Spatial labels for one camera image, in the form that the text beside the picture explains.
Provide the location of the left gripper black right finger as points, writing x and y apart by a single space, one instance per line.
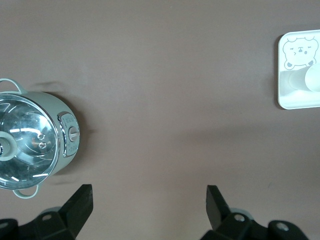
217 210

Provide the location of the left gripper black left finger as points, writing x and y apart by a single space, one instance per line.
77 207

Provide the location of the white plastic cup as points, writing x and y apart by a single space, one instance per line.
312 80

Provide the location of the beige tray with bear print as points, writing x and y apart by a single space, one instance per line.
287 100

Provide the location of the glass pot lid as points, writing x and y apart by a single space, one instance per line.
25 155

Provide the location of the green electric cooking pot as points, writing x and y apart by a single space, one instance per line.
57 105

